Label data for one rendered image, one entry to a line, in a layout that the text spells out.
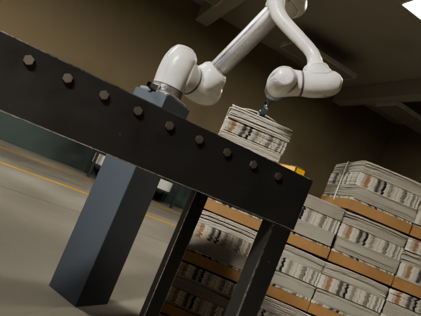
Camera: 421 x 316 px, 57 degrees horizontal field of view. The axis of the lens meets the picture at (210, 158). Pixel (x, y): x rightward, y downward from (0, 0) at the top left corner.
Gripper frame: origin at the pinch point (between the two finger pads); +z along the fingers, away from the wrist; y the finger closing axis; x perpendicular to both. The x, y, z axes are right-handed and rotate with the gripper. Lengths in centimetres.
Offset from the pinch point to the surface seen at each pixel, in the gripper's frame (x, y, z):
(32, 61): -47, 45, -117
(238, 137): -6.6, 24.1, -17.8
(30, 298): -60, 118, -15
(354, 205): 50, 32, -18
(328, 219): 42, 41, -16
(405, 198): 69, 21, -18
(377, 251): 67, 46, -14
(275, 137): 7.8, 18.4, -19.6
